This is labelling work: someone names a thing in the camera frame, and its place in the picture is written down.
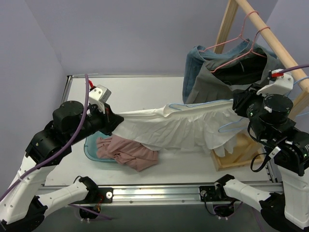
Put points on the grey pleated skirt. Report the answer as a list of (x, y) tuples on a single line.
[(212, 82)]

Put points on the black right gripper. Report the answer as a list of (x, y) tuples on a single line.
[(240, 101)]

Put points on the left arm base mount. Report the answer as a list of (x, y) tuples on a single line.
[(95, 194)]

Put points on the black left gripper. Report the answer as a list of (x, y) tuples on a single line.
[(111, 121)]

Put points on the aluminium front rail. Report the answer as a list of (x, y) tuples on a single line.
[(154, 194)]

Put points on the blue denim skirt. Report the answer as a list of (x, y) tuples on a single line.
[(193, 67)]

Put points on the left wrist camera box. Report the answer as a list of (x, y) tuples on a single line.
[(99, 96)]

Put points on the white pleated skirt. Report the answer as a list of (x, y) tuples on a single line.
[(187, 129)]

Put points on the blue wire hanger front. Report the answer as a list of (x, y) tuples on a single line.
[(238, 125)]

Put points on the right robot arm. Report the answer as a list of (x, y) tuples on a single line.
[(270, 126)]

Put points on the wooden clothes rack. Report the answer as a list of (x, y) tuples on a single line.
[(247, 149)]

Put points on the pink pleated skirt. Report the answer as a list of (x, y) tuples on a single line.
[(126, 152)]

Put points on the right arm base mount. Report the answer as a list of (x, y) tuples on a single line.
[(212, 193)]

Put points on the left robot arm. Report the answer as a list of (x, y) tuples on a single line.
[(21, 208)]

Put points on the pink wire hanger rear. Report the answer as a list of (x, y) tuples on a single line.
[(219, 47)]

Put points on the blue wire hanger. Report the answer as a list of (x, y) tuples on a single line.
[(177, 106), (238, 125)]

